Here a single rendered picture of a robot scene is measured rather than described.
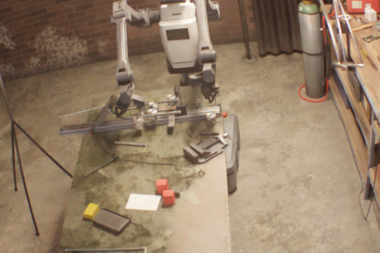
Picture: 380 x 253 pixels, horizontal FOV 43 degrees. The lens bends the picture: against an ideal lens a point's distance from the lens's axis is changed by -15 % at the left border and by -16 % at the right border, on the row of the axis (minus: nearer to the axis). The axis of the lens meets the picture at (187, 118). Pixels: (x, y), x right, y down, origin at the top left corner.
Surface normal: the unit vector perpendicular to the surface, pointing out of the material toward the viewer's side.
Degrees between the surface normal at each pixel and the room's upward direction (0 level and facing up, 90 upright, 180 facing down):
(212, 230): 0
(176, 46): 90
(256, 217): 0
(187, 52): 90
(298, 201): 0
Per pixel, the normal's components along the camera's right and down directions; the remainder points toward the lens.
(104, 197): -0.15, -0.83
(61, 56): 0.00, 0.55
